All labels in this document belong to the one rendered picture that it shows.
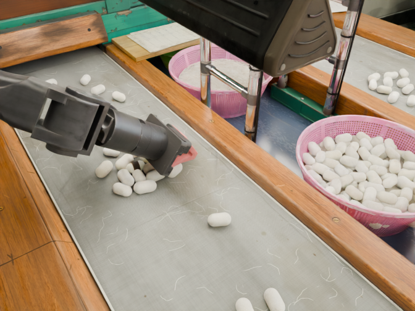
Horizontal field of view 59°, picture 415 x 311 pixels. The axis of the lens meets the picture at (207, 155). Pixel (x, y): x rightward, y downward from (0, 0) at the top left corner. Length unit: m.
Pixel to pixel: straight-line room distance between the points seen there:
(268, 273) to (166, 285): 0.14
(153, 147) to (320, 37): 0.32
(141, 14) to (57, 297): 0.83
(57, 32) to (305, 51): 0.77
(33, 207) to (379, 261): 0.51
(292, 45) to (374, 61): 0.82
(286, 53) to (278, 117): 0.62
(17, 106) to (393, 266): 0.52
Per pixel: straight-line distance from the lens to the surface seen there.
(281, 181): 0.62
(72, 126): 0.50
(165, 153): 0.59
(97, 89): 0.91
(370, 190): 0.68
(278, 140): 0.86
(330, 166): 0.72
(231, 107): 0.89
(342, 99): 0.89
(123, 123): 0.54
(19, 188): 0.67
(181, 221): 0.59
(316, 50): 0.35
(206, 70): 0.77
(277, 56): 0.31
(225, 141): 0.69
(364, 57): 1.14
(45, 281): 0.54
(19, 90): 0.50
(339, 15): 1.36
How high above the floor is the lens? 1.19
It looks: 40 degrees down
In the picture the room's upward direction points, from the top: straight up
